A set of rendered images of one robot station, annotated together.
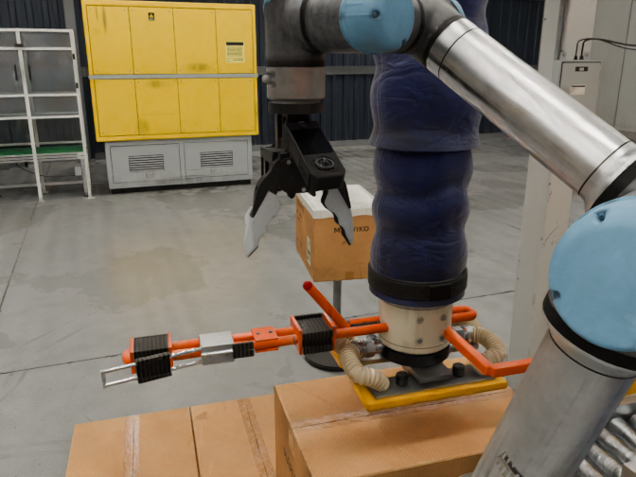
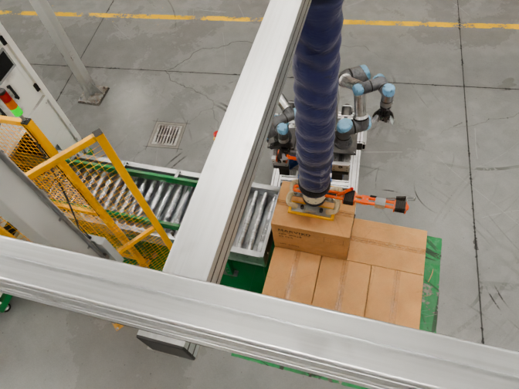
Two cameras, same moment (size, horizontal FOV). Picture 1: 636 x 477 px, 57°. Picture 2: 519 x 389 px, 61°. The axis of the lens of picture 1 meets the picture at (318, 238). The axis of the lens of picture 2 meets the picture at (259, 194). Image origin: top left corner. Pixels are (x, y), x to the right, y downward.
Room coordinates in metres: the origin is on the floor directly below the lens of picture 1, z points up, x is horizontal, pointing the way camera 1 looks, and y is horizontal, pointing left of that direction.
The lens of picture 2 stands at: (2.79, 0.55, 3.88)
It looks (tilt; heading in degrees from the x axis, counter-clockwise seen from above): 57 degrees down; 221
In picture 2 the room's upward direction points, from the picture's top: 11 degrees counter-clockwise
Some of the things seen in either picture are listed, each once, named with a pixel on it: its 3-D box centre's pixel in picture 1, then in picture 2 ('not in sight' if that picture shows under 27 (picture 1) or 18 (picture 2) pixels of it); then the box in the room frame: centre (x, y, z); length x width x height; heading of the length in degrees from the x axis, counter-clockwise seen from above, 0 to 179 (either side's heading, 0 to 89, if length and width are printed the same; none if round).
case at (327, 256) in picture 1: (337, 229); not in sight; (3.29, -0.12, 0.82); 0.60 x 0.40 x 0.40; 11
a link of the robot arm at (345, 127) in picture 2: not in sight; (344, 128); (0.66, -0.28, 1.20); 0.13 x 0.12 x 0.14; 137
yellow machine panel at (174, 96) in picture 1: (174, 97); not in sight; (8.56, 2.04, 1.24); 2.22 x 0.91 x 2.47; 111
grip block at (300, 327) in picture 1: (312, 332); (349, 197); (1.21, 0.01, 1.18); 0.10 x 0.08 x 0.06; 16
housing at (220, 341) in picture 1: (216, 347); (380, 203); (1.15, 0.22, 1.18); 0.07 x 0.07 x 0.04; 16
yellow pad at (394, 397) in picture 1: (430, 379); not in sight; (1.18, -0.25, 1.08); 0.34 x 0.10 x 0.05; 106
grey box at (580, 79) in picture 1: (574, 97); (99, 248); (2.46, -1.04, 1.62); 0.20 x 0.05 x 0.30; 106
